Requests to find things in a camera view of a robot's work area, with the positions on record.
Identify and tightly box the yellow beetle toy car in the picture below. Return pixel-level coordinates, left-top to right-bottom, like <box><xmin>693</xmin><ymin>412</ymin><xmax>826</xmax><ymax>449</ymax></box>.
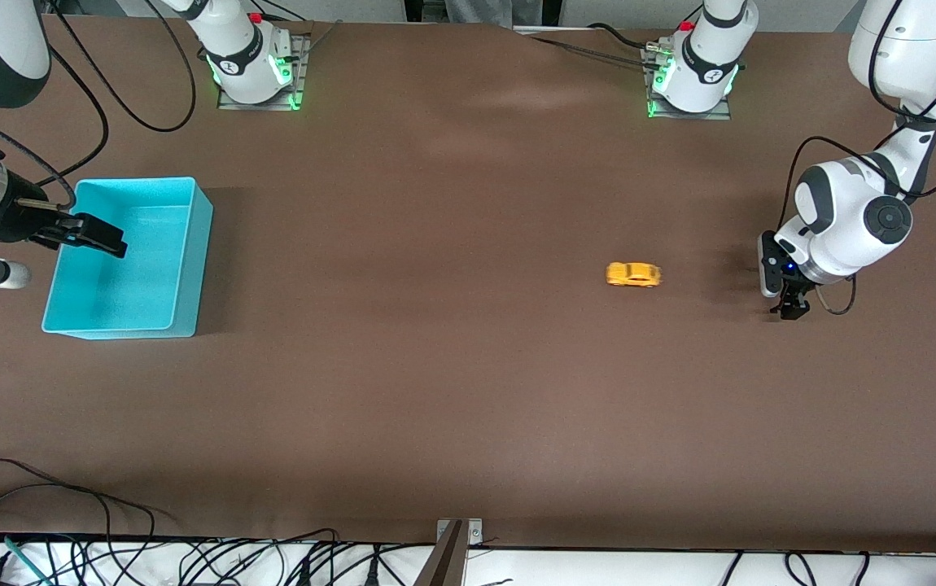
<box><xmin>606</xmin><ymin>261</ymin><xmax>663</xmax><ymax>289</ymax></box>

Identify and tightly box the teal plastic bin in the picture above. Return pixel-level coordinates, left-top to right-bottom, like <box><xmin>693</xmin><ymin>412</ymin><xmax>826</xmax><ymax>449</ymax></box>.
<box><xmin>42</xmin><ymin>177</ymin><xmax>214</xmax><ymax>339</ymax></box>

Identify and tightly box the person in grey trousers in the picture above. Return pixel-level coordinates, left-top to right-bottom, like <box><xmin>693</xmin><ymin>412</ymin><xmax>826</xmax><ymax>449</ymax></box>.
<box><xmin>444</xmin><ymin>0</ymin><xmax>560</xmax><ymax>27</ymax></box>

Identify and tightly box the dark mounting bar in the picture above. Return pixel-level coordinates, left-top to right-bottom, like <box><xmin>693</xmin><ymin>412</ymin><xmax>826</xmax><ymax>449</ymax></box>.
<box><xmin>414</xmin><ymin>521</ymin><xmax>469</xmax><ymax>586</ymax></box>

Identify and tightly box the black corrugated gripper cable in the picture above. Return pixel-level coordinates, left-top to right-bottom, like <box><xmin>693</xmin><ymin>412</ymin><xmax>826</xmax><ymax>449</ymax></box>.
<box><xmin>0</xmin><ymin>98</ymin><xmax>77</xmax><ymax>208</ymax></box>

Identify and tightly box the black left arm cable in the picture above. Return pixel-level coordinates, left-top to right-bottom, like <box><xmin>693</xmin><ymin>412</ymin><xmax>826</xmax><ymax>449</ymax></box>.
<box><xmin>776</xmin><ymin>0</ymin><xmax>936</xmax><ymax>317</ymax></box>

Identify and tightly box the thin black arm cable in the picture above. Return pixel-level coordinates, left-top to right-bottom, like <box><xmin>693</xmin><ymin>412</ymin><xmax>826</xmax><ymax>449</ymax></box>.
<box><xmin>28</xmin><ymin>33</ymin><xmax>111</xmax><ymax>186</ymax></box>

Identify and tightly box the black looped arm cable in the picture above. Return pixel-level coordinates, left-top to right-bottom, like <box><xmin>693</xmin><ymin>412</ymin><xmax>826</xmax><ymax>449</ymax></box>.
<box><xmin>49</xmin><ymin>0</ymin><xmax>196</xmax><ymax>132</ymax></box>

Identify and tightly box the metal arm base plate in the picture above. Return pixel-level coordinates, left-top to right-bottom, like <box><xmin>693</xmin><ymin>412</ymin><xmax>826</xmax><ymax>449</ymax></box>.
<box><xmin>643</xmin><ymin>45</ymin><xmax>734</xmax><ymax>121</ymax></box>
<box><xmin>217</xmin><ymin>33</ymin><xmax>312</xmax><ymax>112</ymax></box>

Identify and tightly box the thick black base cable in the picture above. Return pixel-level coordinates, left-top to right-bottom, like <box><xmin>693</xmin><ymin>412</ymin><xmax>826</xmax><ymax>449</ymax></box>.
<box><xmin>588</xmin><ymin>23</ymin><xmax>658</xmax><ymax>51</ymax></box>

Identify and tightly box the thin grey base cable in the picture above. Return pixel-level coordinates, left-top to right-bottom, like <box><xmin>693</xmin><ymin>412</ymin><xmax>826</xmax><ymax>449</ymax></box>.
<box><xmin>517</xmin><ymin>28</ymin><xmax>650</xmax><ymax>66</ymax></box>

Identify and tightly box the teal handled tool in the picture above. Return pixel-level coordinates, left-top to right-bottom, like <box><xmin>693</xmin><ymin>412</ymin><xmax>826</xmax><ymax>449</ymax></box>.
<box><xmin>2</xmin><ymin>535</ymin><xmax>55</xmax><ymax>586</ymax></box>

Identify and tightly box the silver metal bracket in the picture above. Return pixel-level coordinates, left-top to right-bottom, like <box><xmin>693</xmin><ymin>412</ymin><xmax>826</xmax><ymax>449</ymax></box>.
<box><xmin>436</xmin><ymin>518</ymin><xmax>484</xmax><ymax>547</ymax></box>

